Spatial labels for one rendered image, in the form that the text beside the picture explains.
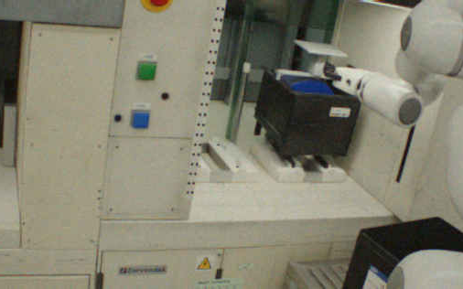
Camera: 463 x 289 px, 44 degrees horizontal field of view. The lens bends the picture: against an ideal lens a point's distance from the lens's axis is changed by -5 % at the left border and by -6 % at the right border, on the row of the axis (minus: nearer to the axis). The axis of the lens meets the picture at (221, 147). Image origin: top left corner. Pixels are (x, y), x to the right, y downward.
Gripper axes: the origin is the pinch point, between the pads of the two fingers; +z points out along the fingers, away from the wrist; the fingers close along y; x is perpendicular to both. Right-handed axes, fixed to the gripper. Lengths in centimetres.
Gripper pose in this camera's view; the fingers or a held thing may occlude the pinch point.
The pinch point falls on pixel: (339, 69)
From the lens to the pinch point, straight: 156.6
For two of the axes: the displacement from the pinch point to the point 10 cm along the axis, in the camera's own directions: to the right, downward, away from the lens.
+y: 9.3, 0.3, 3.6
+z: -3.3, -3.8, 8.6
